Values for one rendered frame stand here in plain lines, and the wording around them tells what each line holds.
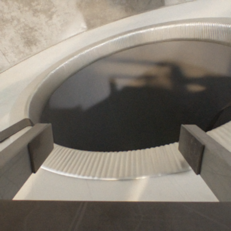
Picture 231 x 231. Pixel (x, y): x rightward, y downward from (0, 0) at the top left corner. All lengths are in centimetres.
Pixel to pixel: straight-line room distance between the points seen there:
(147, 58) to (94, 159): 52
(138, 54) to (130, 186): 55
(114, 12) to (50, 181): 106
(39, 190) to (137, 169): 11
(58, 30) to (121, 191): 120
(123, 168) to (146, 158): 3
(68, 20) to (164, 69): 77
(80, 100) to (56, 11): 76
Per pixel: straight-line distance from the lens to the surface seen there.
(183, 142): 16
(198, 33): 59
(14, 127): 35
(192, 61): 63
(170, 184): 17
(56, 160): 23
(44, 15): 131
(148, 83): 72
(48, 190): 21
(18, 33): 144
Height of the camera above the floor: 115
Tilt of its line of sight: 49 degrees down
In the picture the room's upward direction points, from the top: 169 degrees counter-clockwise
